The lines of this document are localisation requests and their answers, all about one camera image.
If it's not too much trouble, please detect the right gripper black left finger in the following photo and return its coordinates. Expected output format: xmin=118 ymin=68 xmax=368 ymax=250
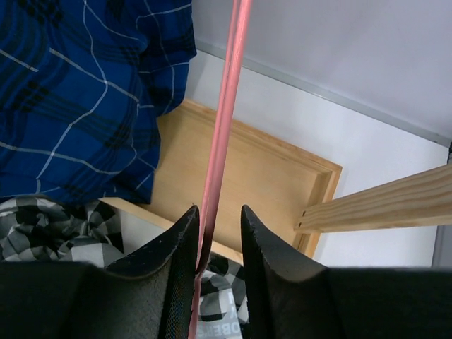
xmin=1 ymin=206 xmax=199 ymax=338

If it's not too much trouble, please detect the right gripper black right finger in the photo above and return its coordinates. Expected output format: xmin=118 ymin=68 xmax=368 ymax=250
xmin=241 ymin=206 xmax=451 ymax=338

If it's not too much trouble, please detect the black white checkered shirt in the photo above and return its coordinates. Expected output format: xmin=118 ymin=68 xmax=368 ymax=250
xmin=1 ymin=196 xmax=251 ymax=338

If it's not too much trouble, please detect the pink wire hanger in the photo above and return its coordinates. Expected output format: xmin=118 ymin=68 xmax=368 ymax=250
xmin=188 ymin=0 xmax=253 ymax=338

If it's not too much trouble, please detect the blue plaid shirt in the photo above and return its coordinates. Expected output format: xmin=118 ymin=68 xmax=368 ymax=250
xmin=1 ymin=0 xmax=196 ymax=203

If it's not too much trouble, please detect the wooden clothes rack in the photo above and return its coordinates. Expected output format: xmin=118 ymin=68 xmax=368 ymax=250
xmin=105 ymin=100 xmax=451 ymax=262

